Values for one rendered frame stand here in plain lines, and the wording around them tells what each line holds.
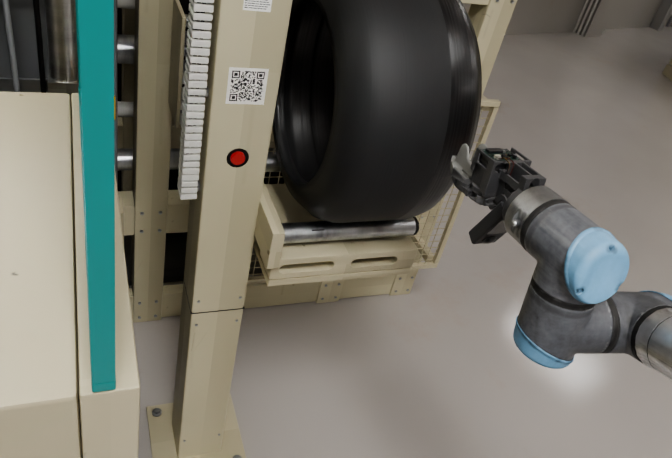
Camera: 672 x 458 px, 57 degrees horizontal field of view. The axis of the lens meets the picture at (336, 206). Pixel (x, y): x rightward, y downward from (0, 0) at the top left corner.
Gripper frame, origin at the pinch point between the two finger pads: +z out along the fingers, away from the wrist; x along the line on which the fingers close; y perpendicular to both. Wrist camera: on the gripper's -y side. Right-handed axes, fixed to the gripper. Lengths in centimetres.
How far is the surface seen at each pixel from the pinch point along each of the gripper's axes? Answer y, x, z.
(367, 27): 18.7, 14.0, 16.7
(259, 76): 5.9, 29.8, 26.2
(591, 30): -62, -441, 434
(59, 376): 1, 64, -40
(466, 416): -118, -60, 38
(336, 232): -27.9, 9.7, 22.9
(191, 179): -18, 41, 30
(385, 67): 13.2, 11.7, 11.5
